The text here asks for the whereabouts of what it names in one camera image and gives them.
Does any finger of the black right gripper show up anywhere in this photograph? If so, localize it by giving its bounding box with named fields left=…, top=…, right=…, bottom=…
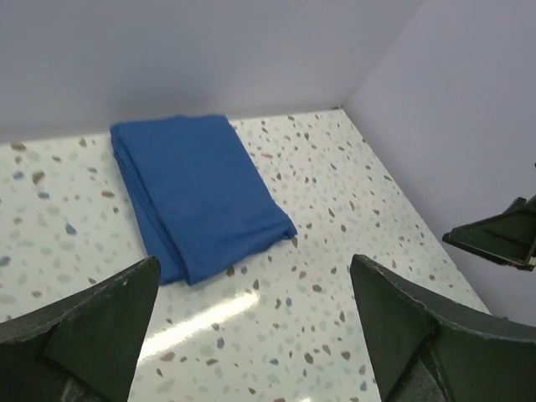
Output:
left=442, top=198, right=535, bottom=267

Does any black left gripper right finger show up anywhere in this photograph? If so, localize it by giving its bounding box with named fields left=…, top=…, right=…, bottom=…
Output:
left=350, top=255, right=535, bottom=401

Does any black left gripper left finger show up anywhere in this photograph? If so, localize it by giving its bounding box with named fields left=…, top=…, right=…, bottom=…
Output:
left=1, top=257, right=161, bottom=401

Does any blue surgical drape cloth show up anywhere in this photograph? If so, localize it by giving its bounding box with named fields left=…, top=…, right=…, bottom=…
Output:
left=110, top=115, right=297, bottom=285

